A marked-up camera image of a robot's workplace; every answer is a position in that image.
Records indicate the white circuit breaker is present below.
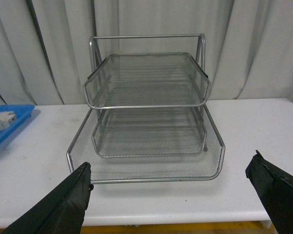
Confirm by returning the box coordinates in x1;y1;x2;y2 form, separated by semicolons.
0;111;17;131

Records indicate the silver mesh three-tier rack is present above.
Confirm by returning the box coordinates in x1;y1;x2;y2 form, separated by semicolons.
66;34;225;184

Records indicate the blue plastic tray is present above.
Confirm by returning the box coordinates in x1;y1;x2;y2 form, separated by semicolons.
0;105;35;144

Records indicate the white curtain backdrop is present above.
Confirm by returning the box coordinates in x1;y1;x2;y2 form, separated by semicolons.
0;0;293;105

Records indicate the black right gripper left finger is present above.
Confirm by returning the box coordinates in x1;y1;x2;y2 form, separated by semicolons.
2;162;94;234

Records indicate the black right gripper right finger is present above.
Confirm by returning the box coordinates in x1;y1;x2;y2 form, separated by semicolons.
245;151;293;234

